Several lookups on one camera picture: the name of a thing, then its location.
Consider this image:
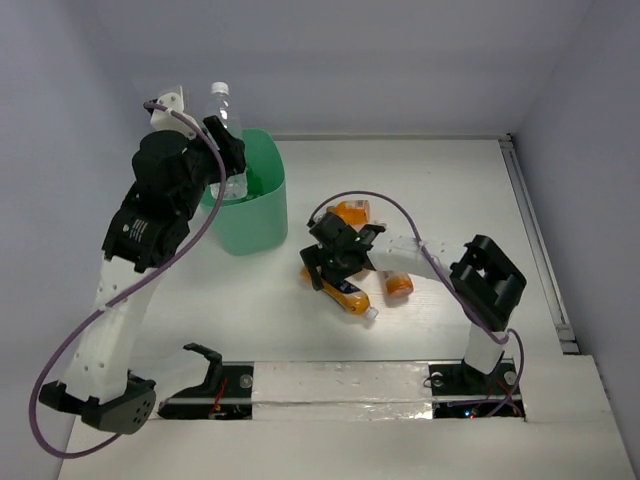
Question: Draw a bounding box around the yellow blue milk tea bottle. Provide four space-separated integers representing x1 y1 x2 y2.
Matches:
320 280 379 321

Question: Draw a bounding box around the clear plastic water bottle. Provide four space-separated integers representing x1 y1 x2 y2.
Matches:
204 81 248 203

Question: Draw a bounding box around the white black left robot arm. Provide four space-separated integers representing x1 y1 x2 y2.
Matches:
29 112 246 435

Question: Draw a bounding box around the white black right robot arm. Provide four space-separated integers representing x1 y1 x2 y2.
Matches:
300 212 527 392

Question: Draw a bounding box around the green plastic bin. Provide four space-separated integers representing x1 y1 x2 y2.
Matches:
210 128 288 256

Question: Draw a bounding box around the orange juice bottle barcode label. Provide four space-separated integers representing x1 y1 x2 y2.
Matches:
326 200 370 227

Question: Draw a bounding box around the orange label clear tea bottle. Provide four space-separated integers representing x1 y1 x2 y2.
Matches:
382 270 414 299

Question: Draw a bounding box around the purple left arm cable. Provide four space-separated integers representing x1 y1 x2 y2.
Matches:
28 99 229 459

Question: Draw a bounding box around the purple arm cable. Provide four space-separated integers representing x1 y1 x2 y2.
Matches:
307 191 524 419
28 99 229 459

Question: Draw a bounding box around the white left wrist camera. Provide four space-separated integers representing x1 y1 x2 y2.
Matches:
150 85 198 140

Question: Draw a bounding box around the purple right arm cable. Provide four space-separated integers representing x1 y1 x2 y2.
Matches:
307 191 524 419

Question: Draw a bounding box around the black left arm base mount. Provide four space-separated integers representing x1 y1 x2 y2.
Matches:
156 343 255 420

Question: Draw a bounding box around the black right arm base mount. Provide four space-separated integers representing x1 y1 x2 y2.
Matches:
423 360 525 420

